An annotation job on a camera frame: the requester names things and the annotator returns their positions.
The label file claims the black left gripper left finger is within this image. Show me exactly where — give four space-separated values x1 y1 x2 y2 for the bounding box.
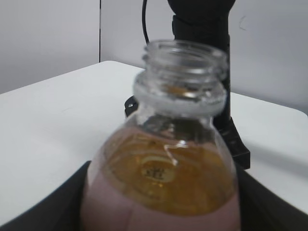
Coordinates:
0 161 90 231

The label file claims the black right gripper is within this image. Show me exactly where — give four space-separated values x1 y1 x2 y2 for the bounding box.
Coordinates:
171 14 232 121

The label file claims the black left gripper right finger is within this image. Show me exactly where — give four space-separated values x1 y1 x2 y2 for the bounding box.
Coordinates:
236 166 308 231

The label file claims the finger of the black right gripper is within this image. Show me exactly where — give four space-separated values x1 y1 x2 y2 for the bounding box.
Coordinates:
214 116 251 169

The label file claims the pink oolong tea bottle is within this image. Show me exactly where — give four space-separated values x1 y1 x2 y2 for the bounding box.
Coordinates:
80 40 241 231

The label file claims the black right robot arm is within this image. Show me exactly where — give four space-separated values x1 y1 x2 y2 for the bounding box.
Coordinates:
168 0 250 169

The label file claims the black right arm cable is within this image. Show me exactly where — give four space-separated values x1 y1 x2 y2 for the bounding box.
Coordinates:
141 0 150 44

